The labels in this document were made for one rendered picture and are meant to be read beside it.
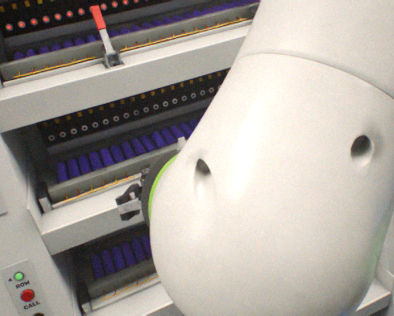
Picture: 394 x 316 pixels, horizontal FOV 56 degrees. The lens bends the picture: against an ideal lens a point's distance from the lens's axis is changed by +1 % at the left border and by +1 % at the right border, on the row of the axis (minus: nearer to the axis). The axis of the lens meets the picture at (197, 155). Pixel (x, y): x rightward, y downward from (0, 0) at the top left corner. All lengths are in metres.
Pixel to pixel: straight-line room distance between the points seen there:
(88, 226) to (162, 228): 0.45
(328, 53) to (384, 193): 0.06
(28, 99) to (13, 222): 0.18
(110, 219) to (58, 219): 0.08
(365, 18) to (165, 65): 0.44
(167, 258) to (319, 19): 0.12
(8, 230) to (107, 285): 0.21
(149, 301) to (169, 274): 0.54
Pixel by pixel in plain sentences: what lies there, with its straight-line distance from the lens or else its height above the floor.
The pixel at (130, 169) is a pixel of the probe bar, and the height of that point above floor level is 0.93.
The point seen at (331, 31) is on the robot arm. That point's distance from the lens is 0.17.
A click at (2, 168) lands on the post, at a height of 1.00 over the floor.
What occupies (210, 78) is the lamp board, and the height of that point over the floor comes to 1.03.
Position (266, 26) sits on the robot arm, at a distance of 0.19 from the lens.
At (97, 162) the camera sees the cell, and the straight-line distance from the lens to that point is 0.68.
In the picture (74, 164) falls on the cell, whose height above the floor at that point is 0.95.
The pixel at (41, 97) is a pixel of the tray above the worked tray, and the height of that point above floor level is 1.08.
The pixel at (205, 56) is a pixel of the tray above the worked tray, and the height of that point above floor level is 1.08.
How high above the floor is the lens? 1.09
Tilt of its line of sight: 16 degrees down
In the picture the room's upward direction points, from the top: 15 degrees counter-clockwise
